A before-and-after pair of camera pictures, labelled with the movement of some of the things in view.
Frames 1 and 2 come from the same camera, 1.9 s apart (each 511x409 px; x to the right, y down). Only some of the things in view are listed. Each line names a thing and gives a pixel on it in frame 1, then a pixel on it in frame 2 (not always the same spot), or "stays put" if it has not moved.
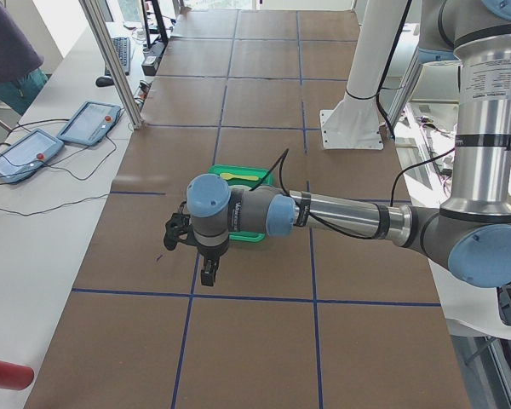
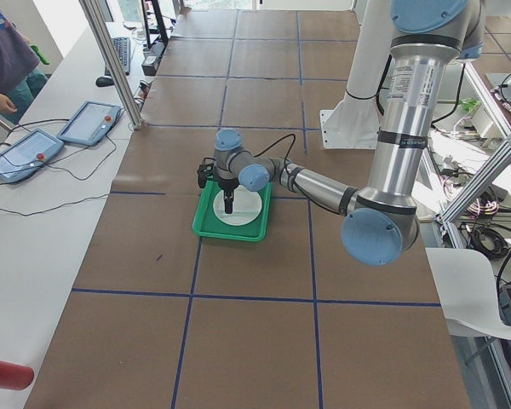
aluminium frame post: x=96 y=19 stays put
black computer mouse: x=104 y=82 stays put
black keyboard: x=122 y=46 stays put
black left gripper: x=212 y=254 -> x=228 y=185
